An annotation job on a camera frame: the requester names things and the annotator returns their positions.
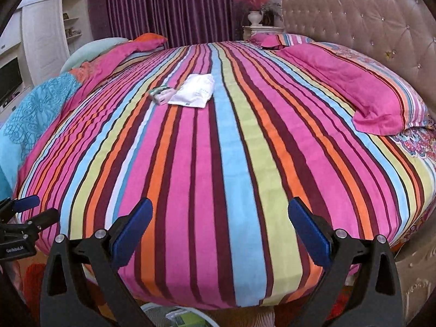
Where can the white wardrobe cabinet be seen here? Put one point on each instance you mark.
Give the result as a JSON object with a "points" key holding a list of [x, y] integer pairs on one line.
{"points": [[44, 41]]}

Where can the white folded cloth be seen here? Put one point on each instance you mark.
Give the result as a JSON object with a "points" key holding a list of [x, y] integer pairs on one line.
{"points": [[194, 90]]}

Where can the black television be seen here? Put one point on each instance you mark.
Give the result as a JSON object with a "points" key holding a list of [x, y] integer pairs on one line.
{"points": [[9, 78]]}

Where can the white waste bin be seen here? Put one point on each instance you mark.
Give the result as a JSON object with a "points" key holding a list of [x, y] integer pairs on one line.
{"points": [[153, 311]]}

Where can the small pink pillow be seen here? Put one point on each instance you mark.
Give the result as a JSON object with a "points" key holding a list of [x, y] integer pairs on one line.
{"points": [[272, 39]]}

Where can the pale green pillow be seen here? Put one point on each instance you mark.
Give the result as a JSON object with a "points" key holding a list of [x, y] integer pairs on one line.
{"points": [[92, 48]]}

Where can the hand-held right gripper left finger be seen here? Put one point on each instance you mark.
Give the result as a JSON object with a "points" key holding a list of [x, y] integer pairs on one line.
{"points": [[134, 231]]}

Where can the large pink pillow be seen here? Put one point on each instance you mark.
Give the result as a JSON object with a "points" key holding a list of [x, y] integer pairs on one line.
{"points": [[357, 88]]}

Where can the small green patterned tissue pack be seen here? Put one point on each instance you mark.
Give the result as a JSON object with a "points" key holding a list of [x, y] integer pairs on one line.
{"points": [[161, 96]]}

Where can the dark green plant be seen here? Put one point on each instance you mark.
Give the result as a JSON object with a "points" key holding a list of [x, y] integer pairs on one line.
{"points": [[272, 13]]}

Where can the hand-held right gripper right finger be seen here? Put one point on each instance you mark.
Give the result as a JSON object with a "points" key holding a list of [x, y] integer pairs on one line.
{"points": [[308, 235]]}

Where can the beige tufted bed frame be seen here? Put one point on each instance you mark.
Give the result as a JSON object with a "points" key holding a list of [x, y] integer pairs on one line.
{"points": [[357, 10]]}

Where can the blue and pink quilt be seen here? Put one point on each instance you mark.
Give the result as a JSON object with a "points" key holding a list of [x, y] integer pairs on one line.
{"points": [[34, 109]]}

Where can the orange and pink pillow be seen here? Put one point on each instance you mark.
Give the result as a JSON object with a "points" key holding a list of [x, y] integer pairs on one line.
{"points": [[150, 40]]}

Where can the purple curtain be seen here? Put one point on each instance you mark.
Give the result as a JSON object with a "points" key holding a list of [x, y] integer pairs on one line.
{"points": [[170, 6]]}

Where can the white nightstand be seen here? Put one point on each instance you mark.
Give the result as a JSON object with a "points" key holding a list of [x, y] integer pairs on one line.
{"points": [[262, 31]]}

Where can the floral patterned pillow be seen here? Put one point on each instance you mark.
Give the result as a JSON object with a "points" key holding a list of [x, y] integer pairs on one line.
{"points": [[417, 143]]}

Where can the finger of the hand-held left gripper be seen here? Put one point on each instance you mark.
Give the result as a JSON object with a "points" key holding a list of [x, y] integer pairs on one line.
{"points": [[25, 203], [44, 218]]}

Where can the white vase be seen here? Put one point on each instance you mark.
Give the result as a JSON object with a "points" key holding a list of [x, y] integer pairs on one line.
{"points": [[254, 18]]}

